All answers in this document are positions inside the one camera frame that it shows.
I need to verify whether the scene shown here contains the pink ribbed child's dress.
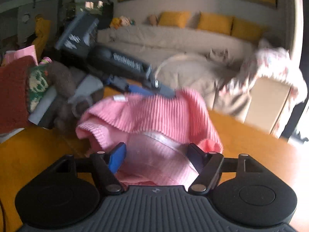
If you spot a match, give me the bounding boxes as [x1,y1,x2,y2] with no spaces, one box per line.
[75,87,224,188]

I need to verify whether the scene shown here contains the red knit sleeve forearm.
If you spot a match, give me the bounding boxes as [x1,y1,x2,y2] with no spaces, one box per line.
[1,55,48,134]

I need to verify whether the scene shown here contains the operator gloved left hand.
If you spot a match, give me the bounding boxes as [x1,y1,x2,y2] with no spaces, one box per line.
[43,61,104,132]

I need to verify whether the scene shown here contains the beige covered sofa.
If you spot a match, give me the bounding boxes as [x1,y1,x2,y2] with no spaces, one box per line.
[97,25,290,134]

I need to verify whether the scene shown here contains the yellow plush toy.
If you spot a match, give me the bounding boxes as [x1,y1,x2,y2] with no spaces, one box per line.
[110,16,132,29]

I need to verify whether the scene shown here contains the pink carton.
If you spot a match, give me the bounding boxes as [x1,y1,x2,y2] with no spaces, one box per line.
[1,45,38,67]

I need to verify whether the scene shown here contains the yellow cushion left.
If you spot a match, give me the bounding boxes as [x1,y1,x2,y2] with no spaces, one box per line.
[158,11,191,28]

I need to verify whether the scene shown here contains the yellow cushion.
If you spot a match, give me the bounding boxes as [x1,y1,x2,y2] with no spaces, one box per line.
[231,17,268,44]
[158,11,191,28]
[197,13,234,35]

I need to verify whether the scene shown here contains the crumpled beige cloth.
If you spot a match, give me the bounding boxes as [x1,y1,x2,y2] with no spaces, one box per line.
[207,49,229,62]

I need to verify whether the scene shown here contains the yellow cushion middle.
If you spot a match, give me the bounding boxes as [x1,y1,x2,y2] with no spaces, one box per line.
[197,13,234,35]

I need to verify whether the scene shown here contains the yellow cushion right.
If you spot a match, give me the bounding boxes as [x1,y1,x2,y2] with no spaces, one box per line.
[231,17,268,44]

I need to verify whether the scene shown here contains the floral pink blanket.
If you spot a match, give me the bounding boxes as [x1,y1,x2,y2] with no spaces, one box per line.
[219,38,308,138]

